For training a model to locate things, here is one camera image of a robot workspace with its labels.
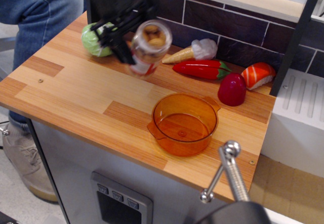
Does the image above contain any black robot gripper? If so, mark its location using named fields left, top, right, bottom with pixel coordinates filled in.
left=90, top=0, right=158, bottom=65

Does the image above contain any clear almond jar red label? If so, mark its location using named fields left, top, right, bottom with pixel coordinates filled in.
left=126, top=20, right=173, bottom=79

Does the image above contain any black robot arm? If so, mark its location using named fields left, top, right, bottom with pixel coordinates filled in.
left=90, top=0, right=156, bottom=65

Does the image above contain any orange transparent plastic pot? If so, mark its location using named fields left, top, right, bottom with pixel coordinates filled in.
left=147, top=93, right=221, bottom=157

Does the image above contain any green toy cabbage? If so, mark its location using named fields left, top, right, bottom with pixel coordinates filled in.
left=81, top=23, right=113, bottom=57

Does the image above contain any toy ice cream cone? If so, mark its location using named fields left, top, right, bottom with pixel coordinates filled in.
left=162, top=38, right=218, bottom=64

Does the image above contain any red toy chili pepper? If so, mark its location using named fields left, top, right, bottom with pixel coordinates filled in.
left=173, top=60, right=232, bottom=80

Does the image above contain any person leg in blue jeans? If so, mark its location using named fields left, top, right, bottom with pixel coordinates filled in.
left=0, top=0, right=86, bottom=133

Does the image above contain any red toy strawberry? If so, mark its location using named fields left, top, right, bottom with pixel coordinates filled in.
left=218, top=73, right=247, bottom=107

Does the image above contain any toy salmon sushi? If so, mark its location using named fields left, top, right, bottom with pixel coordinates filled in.
left=241, top=62, right=276, bottom=90

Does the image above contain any beige sneaker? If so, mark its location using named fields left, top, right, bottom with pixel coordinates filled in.
left=3, top=123, right=57, bottom=202

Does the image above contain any grey oven control panel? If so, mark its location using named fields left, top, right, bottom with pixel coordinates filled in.
left=91, top=171, right=153, bottom=224

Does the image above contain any white ribbed toy sink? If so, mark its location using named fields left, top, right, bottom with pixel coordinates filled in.
left=272, top=69, right=323, bottom=130

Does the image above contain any metal clamp screw handle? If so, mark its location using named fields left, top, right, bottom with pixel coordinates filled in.
left=200, top=140, right=251, bottom=203

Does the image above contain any black metal shelf post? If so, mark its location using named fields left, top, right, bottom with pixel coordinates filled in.
left=269, top=0, right=318, bottom=97

